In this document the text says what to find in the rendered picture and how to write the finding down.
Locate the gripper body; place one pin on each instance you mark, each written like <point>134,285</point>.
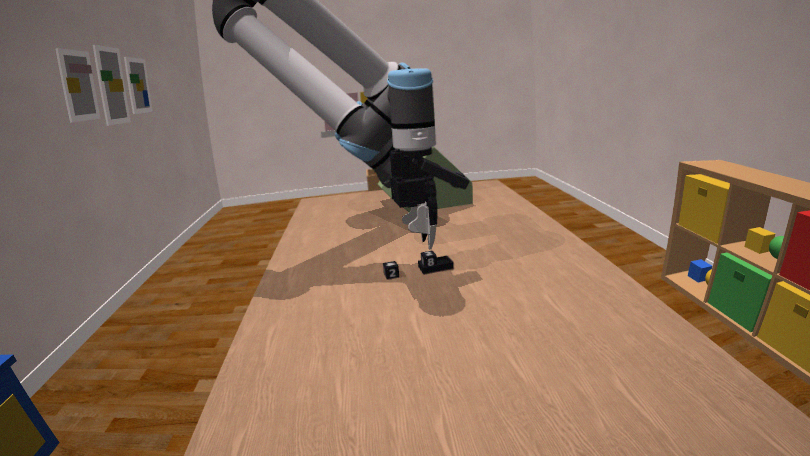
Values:
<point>408,182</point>

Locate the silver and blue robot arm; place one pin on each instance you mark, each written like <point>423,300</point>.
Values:
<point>366,134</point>

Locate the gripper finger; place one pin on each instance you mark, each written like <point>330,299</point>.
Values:
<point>426,220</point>
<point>409,217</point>

